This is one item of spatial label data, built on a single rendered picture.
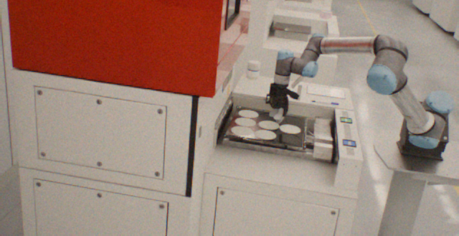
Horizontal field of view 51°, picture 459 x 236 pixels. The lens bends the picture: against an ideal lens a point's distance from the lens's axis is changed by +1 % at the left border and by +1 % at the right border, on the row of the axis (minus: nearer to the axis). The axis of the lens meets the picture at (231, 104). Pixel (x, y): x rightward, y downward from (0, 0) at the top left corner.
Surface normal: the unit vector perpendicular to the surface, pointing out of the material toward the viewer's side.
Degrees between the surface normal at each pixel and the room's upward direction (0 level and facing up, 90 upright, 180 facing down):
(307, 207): 90
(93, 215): 90
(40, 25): 90
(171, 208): 90
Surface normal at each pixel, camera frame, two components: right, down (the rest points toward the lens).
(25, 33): -0.17, 0.34
